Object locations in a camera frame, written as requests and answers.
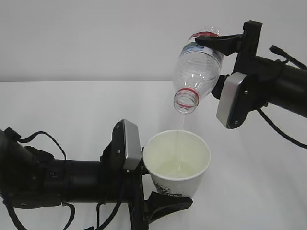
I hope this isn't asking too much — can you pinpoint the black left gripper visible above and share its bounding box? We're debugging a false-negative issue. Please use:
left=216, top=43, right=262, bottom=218
left=95, top=147, right=193, bottom=230

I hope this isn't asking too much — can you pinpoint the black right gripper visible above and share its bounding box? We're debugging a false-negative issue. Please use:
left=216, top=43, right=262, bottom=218
left=195, top=20, right=263, bottom=100

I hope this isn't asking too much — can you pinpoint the clear water bottle red label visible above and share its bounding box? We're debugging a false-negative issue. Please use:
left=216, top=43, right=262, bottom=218
left=173, top=26, right=224, bottom=115

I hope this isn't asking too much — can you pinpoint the white paper cup green logo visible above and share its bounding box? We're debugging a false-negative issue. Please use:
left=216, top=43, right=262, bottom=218
left=143, top=130, right=211, bottom=198

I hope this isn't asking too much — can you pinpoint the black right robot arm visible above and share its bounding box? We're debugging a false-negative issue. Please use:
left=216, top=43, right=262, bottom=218
left=195, top=21, right=307, bottom=126

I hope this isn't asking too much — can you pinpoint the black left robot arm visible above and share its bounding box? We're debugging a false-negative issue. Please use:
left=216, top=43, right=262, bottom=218
left=0, top=122, right=192, bottom=230

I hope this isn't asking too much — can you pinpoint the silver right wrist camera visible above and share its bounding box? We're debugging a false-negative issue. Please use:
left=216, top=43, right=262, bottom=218
left=216, top=72, right=257, bottom=129

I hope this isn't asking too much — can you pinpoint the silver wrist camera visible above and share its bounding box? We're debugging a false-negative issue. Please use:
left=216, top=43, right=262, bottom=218
left=100, top=119, right=142, bottom=176
left=216, top=72, right=257, bottom=129

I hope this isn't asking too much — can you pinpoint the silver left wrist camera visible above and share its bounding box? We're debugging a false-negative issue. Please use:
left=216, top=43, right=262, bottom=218
left=100, top=119, right=142, bottom=176

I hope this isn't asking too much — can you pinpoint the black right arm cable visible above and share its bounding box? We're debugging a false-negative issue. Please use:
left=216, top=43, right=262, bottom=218
left=258, top=45, right=307, bottom=150

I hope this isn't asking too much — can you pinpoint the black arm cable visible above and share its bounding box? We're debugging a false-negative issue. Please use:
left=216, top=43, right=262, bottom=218
left=258, top=45, right=307, bottom=150
left=0, top=130, right=120, bottom=230

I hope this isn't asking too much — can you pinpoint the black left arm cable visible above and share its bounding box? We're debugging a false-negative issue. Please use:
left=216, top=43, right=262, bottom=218
left=0, top=130, right=120, bottom=230

